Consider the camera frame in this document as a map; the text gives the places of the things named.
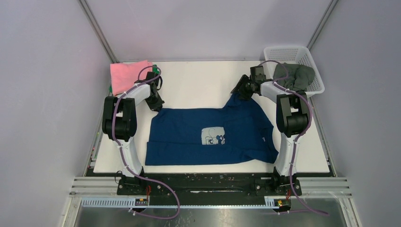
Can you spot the blue printed t-shirt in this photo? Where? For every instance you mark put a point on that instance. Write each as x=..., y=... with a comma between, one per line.
x=238, y=132

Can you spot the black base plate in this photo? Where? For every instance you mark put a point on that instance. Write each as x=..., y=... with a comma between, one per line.
x=204, y=189

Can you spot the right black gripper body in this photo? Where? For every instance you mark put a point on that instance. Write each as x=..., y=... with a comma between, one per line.
x=247, y=91

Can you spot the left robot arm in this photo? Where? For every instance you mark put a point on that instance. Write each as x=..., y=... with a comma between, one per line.
x=120, y=124

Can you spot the white plastic basket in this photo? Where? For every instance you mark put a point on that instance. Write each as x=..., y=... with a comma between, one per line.
x=293, y=55

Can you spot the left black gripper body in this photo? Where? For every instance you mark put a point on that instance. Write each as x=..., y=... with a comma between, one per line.
x=154, y=101

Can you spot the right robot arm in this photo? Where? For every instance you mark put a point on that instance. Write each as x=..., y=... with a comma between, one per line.
x=293, y=119

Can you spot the pink folded t-shirt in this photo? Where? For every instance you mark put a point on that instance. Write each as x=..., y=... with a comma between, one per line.
x=125, y=76

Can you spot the grey crumpled t-shirt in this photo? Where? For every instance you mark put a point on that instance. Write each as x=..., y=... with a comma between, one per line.
x=295, y=77

